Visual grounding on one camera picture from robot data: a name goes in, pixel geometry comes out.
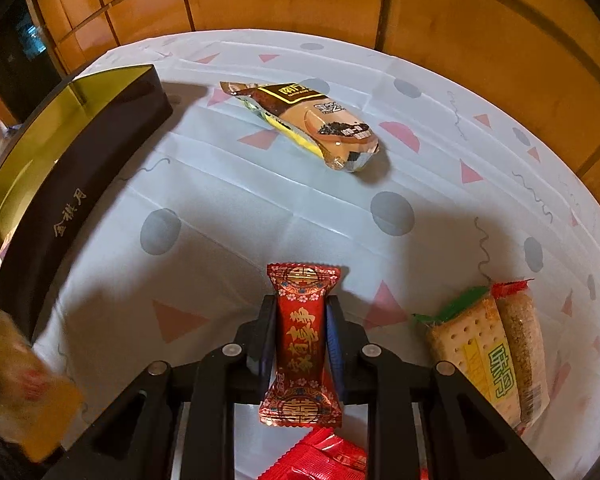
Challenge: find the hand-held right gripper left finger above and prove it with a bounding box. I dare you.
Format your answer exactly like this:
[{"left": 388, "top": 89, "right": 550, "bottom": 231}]
[{"left": 45, "top": 295, "right": 277, "bottom": 480}]

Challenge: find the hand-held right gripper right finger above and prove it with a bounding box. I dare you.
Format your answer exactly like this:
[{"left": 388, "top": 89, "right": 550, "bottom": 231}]
[{"left": 326, "top": 296, "right": 553, "bottom": 480}]

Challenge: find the red and gold candy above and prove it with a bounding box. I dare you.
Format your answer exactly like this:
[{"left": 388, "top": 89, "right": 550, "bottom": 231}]
[{"left": 258, "top": 261, "right": 343, "bottom": 428}]

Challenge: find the large red snack packet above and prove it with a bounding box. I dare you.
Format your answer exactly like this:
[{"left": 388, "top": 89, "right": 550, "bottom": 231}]
[{"left": 257, "top": 427, "right": 376, "bottom": 480}]

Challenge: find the green-ended cracker packet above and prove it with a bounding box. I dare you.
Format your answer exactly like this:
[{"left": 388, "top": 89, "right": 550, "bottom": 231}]
[{"left": 412, "top": 286, "right": 523, "bottom": 431}]

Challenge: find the red-ended sesame bar packet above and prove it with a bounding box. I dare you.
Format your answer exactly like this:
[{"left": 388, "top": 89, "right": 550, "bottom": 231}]
[{"left": 490, "top": 279, "right": 551, "bottom": 428}]

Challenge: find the brown and yellow snack packet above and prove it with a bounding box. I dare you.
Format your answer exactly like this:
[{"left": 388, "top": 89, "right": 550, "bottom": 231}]
[{"left": 219, "top": 80, "right": 381, "bottom": 173}]

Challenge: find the white orange pastry packet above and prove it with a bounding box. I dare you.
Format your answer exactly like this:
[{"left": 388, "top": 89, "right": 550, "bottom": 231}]
[{"left": 0, "top": 292, "right": 83, "bottom": 463}]

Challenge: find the dark box with gold interior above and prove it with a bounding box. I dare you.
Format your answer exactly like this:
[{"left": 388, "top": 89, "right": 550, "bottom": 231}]
[{"left": 0, "top": 64, "right": 174, "bottom": 346}]

